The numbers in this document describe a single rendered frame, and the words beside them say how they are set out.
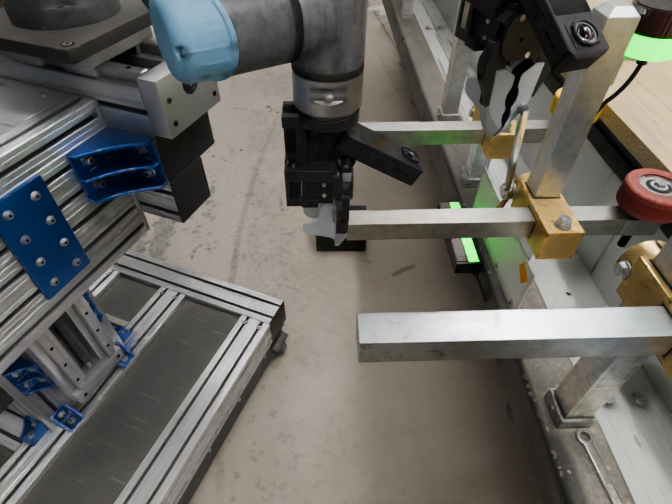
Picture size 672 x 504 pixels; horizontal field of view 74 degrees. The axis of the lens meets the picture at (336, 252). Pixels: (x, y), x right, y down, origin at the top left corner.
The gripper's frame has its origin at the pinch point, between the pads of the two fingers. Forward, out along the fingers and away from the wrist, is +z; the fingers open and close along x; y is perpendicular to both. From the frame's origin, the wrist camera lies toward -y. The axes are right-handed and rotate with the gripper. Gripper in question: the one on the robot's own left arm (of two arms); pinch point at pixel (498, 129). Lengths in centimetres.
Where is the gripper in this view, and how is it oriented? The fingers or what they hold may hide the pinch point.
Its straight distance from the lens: 57.3
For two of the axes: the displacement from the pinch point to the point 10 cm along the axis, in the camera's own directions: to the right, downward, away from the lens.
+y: -3.7, -6.7, 6.4
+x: -9.3, 2.7, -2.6
